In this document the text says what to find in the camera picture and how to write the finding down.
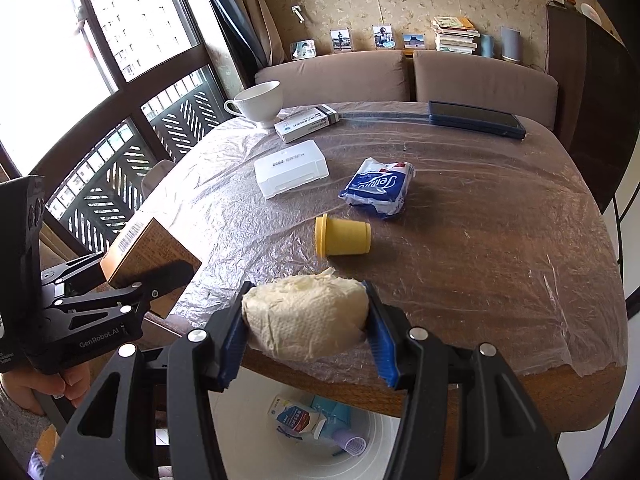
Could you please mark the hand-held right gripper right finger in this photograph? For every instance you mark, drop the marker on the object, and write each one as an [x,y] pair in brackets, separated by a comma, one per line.
[385,345]

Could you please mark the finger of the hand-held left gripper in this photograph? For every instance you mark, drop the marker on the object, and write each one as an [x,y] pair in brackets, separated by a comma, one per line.
[75,272]
[150,285]

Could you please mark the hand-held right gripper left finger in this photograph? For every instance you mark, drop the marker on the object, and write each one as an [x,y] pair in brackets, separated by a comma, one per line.
[232,350]

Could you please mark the brown box with barcode label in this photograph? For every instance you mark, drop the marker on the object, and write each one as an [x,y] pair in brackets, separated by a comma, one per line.
[150,245]

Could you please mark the white tissue wad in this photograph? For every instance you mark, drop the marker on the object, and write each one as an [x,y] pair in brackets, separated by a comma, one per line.
[305,315]

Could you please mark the white trash bin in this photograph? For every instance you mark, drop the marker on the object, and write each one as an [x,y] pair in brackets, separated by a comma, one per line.
[370,440]

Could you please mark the person's left forearm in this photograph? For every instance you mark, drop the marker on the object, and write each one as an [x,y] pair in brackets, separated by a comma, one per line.
[15,427]

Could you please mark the person's left hand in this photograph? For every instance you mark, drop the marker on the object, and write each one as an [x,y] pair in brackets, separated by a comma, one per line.
[30,390]

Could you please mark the white carton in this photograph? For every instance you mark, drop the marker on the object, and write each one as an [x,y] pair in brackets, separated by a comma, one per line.
[295,420]

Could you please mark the purple plastic item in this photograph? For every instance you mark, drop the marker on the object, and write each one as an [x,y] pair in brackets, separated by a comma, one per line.
[350,442]

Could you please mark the yellow plastic cup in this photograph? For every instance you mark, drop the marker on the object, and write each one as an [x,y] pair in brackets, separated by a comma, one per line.
[347,235]

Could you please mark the clear plastic table cover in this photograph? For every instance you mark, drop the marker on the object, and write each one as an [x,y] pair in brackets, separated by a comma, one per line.
[475,240]

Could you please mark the blue tissue pack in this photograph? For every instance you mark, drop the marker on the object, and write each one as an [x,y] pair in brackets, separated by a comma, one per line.
[375,187]

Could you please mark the white plastic case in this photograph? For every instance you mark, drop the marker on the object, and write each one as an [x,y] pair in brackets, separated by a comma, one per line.
[290,167]

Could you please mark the white embossed teacup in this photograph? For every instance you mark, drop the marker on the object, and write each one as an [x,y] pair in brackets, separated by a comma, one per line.
[260,100]

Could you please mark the dark framed window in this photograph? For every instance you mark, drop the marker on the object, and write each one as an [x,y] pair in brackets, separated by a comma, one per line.
[102,55]

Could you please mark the white medicine box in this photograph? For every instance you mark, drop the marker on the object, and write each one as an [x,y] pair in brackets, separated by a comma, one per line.
[305,125]

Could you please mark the dark blue smartphone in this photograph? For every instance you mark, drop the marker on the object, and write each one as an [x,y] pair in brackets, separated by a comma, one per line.
[475,117]

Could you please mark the brown sofa back cushion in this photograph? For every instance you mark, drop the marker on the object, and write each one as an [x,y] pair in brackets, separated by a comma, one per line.
[340,77]
[480,80]

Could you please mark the dark blue curtain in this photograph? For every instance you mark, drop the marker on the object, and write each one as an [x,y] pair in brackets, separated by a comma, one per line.
[235,20]

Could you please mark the small landscape photo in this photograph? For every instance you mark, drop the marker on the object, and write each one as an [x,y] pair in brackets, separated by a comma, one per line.
[414,41]

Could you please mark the small standing photo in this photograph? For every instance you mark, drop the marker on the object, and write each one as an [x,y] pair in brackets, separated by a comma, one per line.
[341,40]
[383,37]

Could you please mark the dark wooden cabinet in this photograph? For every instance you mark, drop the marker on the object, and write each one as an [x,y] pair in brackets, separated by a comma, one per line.
[595,110]

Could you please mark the blue grey cylinder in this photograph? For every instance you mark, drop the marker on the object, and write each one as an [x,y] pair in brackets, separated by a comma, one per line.
[487,46]

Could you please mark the stack of books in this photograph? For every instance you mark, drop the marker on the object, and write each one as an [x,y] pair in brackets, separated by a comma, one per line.
[455,35]

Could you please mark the grey cylinder speaker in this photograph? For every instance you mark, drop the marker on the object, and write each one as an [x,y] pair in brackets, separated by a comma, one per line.
[512,45]

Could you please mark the white plate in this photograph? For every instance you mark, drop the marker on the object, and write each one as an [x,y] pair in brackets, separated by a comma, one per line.
[590,13]

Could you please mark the curved photo frame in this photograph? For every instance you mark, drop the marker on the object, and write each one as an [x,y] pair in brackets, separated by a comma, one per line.
[303,50]

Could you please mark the white wall hook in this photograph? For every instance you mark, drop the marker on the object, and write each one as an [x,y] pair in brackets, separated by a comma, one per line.
[298,13]

